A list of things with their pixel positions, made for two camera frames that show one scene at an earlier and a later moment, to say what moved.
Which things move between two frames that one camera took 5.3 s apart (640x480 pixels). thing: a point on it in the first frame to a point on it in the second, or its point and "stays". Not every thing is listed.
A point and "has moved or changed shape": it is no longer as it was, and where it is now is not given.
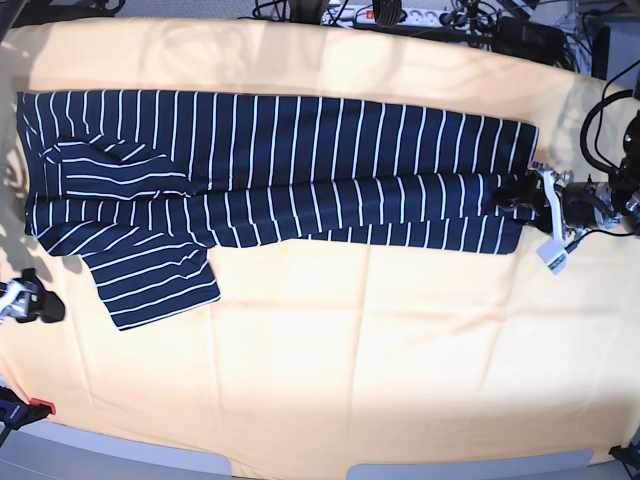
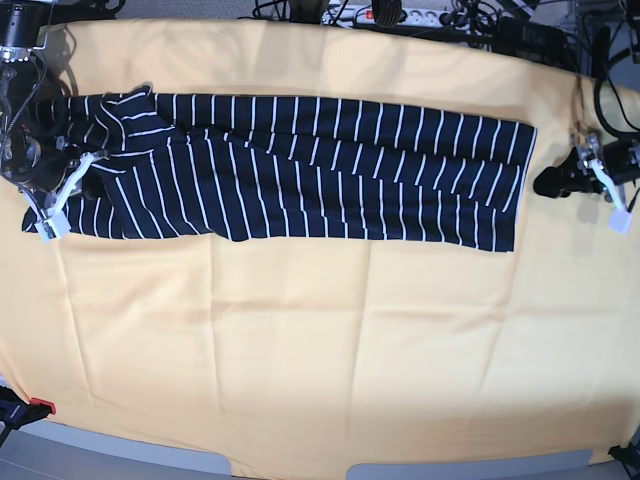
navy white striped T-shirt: (140, 184) has moved or changed shape
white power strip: (415, 15) stays
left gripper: (16, 299) to (41, 162)
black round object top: (387, 12) stays
